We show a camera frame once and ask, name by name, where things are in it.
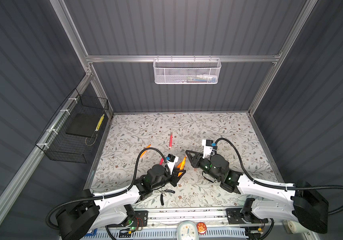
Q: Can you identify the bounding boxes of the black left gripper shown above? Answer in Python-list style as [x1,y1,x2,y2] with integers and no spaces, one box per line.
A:
[151,166,186,192]

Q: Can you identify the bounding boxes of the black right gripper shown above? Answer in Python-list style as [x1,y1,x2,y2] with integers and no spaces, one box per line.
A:
[186,149,221,182]

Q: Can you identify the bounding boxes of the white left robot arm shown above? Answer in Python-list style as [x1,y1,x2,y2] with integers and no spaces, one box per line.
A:
[55,165,186,240]

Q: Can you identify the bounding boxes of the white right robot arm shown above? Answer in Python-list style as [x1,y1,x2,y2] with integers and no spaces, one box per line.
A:
[186,150,329,234]

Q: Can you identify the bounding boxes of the lone orange marker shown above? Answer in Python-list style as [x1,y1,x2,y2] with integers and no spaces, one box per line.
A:
[139,144,151,158]

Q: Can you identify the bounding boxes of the white analog clock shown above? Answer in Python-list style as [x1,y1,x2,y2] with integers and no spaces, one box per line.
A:
[177,221,199,240]

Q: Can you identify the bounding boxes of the yellow marker in basket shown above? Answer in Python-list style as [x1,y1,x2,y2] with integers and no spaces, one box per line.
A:
[95,114,105,132]

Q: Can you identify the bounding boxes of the black flat pad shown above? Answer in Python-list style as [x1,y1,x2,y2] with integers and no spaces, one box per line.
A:
[65,114,101,138]

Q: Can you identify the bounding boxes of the white tape roll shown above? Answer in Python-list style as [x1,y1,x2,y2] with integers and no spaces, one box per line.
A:
[287,221,309,234]

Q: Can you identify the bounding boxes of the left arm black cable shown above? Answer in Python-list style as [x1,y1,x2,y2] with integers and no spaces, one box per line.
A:
[45,146,170,230]

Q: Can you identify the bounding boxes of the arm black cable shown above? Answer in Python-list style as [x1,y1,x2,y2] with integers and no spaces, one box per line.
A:
[213,137,343,216]
[45,146,170,230]

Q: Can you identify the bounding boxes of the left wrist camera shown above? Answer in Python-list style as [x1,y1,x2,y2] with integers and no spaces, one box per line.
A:
[165,154,179,175]

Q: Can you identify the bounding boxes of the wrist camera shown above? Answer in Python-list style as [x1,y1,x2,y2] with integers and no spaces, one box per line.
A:
[202,140,217,159]
[165,154,179,175]

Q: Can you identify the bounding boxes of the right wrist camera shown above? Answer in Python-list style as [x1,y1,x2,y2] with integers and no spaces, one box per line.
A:
[202,140,217,159]

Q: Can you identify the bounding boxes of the black handled pliers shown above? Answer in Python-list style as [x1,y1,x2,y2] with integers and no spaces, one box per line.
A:
[160,190,176,206]

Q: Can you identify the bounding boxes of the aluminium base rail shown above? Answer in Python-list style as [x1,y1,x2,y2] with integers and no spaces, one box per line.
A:
[131,206,271,230]

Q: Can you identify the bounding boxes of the white wire mesh basket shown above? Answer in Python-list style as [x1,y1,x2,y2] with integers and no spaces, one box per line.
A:
[152,58,222,85]

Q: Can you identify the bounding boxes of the black wire wall basket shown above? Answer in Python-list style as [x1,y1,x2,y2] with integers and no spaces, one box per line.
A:
[36,91,109,164]

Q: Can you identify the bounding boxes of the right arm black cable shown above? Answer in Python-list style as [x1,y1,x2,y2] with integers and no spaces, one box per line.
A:
[213,137,343,216]

